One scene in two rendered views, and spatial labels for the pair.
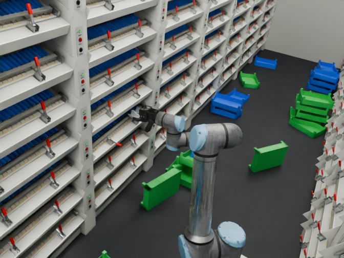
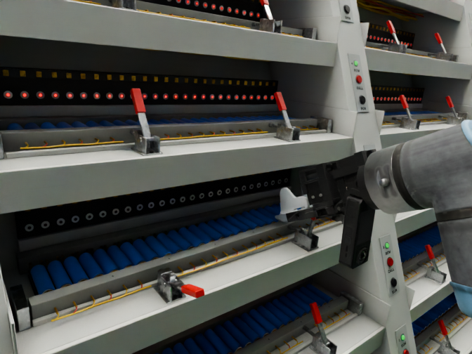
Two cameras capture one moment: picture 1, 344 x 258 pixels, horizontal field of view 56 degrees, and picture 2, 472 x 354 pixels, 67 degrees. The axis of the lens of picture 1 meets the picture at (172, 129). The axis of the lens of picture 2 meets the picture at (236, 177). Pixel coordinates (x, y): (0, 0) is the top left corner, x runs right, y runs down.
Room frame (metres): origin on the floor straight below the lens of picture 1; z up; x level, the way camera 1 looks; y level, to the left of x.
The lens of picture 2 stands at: (1.13, 0.02, 0.67)
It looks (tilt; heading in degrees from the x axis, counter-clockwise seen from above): 1 degrees up; 29
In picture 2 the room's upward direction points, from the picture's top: 9 degrees counter-clockwise
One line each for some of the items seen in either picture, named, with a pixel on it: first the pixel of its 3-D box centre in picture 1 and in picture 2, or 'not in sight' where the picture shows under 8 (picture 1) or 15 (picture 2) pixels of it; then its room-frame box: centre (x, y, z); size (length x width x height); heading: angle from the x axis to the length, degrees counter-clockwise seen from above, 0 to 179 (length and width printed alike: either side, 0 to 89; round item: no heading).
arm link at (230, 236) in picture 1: (228, 241); not in sight; (1.09, -0.36, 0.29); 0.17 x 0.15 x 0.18; 109
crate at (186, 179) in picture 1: (188, 173); not in sight; (1.87, -0.16, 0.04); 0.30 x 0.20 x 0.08; 66
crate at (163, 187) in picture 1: (160, 187); not in sight; (1.63, 0.02, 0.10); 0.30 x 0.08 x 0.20; 139
